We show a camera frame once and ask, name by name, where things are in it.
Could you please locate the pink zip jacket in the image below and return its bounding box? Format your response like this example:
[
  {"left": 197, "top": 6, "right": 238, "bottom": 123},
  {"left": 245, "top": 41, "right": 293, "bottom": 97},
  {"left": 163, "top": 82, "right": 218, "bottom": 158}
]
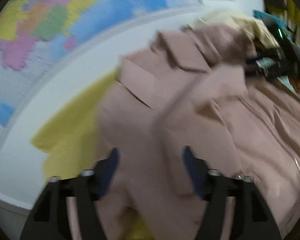
[{"left": 96, "top": 24, "right": 300, "bottom": 239}]

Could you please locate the cream yellow blanket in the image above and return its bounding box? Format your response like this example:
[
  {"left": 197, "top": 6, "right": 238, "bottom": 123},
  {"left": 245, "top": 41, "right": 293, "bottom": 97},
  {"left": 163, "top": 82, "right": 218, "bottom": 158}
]
[{"left": 187, "top": 10, "right": 279, "bottom": 49}]

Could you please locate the yellow-green pillow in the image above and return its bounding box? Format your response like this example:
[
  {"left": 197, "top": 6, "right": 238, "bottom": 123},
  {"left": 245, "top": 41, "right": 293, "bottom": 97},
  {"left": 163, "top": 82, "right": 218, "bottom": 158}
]
[{"left": 31, "top": 69, "right": 120, "bottom": 179}]

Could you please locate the colourful wall map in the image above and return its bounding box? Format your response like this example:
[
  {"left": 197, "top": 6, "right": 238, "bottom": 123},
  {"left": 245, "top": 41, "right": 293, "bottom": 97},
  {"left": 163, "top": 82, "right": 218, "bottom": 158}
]
[{"left": 0, "top": 0, "right": 199, "bottom": 148}]

